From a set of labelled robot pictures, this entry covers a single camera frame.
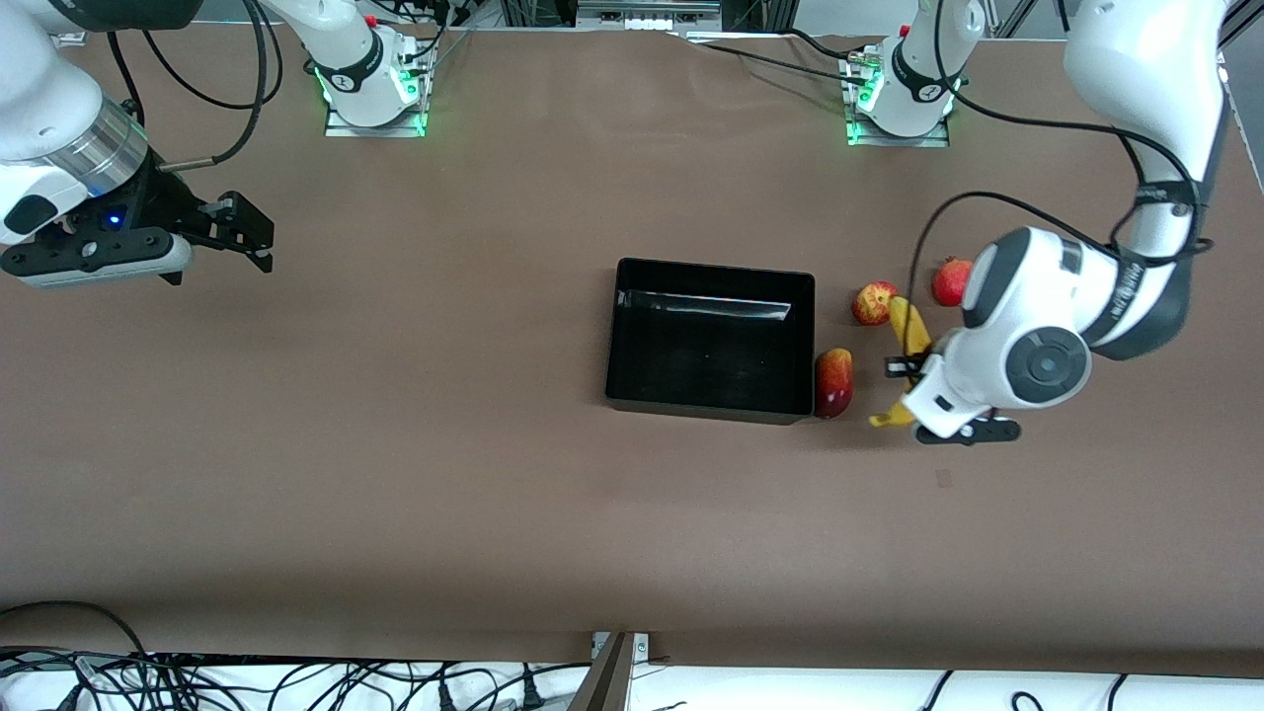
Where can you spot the metal clamp bracket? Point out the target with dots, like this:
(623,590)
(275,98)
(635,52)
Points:
(640,647)

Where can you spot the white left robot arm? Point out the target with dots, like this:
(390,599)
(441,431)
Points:
(1136,59)

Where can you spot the aluminium frame rack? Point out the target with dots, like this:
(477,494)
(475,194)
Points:
(642,15)

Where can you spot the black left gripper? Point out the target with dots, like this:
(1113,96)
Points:
(919,368)

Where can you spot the red yellow mango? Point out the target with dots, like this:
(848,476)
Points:
(834,385)

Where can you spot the black plastic box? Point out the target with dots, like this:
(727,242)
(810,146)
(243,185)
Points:
(701,365)

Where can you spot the aluminium corner profile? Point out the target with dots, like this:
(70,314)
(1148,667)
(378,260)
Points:
(1246,20)

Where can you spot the yellow banana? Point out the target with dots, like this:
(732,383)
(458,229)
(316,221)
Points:
(908,326)

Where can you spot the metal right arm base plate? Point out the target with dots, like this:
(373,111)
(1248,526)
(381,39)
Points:
(346,128)

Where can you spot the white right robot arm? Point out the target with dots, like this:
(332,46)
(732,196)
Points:
(39,99)

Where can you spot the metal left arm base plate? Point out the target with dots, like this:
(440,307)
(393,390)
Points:
(889,141)

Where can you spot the dark grey post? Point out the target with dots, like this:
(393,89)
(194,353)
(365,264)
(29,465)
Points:
(607,681)

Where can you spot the red pomegranate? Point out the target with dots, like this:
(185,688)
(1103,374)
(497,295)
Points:
(950,284)

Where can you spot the red yellow apple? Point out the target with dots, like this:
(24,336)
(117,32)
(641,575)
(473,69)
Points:
(872,304)

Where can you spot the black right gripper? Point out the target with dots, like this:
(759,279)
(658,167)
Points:
(170,204)

